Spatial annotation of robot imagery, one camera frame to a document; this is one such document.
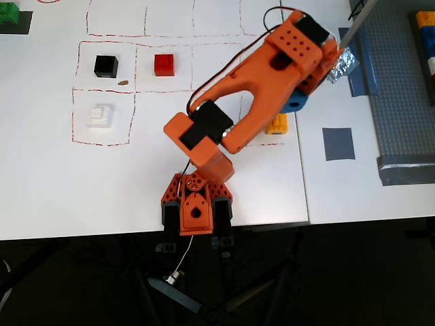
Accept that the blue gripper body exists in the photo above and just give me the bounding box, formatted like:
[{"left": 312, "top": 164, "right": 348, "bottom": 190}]
[{"left": 279, "top": 88, "right": 309, "bottom": 115}]

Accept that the orange lego block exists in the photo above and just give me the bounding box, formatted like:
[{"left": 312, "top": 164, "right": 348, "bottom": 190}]
[{"left": 264, "top": 113, "right": 289, "bottom": 136}]

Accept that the grey tape square marker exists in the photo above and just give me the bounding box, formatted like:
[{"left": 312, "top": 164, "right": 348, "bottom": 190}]
[{"left": 321, "top": 127, "right": 356, "bottom": 162}]

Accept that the red lego block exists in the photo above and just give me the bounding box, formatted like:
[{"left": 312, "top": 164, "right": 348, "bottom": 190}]
[{"left": 154, "top": 53, "right": 176, "bottom": 77}]

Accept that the black lego block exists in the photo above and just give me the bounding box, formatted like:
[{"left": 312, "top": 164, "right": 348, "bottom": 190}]
[{"left": 93, "top": 54, "right": 120, "bottom": 79}]

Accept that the white lego block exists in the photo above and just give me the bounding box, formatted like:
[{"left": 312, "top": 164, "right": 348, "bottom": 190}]
[{"left": 86, "top": 103, "right": 115, "bottom": 129}]

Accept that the dark grey tape marker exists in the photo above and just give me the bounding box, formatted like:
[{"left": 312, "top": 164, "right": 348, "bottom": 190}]
[{"left": 0, "top": 10, "right": 34, "bottom": 35}]

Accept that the green lego block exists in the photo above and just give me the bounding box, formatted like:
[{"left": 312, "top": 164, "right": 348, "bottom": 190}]
[{"left": 0, "top": 1, "right": 20, "bottom": 25}]

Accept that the crumpled aluminium foil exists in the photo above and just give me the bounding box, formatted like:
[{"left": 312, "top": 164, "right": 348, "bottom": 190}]
[{"left": 326, "top": 47, "right": 358, "bottom": 84}]

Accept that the metal pole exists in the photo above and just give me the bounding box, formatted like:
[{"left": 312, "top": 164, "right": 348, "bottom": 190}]
[{"left": 338, "top": 0, "right": 380, "bottom": 48}]

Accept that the grey studded baseplate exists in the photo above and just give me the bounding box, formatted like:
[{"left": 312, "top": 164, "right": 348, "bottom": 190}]
[{"left": 349, "top": 0, "right": 435, "bottom": 160}]

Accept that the wide grey tape strip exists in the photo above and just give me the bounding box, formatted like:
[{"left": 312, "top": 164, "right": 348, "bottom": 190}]
[{"left": 376, "top": 154, "right": 435, "bottom": 187}]

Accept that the black table clamp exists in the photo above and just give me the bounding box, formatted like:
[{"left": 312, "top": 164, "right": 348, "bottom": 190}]
[
  {"left": 155, "top": 200, "right": 181, "bottom": 254},
  {"left": 211, "top": 198, "right": 235, "bottom": 259}
]

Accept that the blue lego brick stack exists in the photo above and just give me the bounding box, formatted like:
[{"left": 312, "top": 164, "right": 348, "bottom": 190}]
[{"left": 420, "top": 27, "right": 435, "bottom": 59}]

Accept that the dark metal floor stand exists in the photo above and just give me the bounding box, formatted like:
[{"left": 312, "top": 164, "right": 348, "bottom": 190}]
[{"left": 145, "top": 237, "right": 307, "bottom": 326}]

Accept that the servo wire along arm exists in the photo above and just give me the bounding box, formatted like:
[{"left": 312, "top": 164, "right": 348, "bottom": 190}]
[{"left": 186, "top": 6, "right": 296, "bottom": 115}]

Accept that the servo wire at base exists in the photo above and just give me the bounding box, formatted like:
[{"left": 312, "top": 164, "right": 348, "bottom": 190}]
[{"left": 175, "top": 159, "right": 193, "bottom": 204}]

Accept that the white cable with connector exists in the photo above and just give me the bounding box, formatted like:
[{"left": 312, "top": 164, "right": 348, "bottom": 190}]
[{"left": 165, "top": 234, "right": 194, "bottom": 285}]

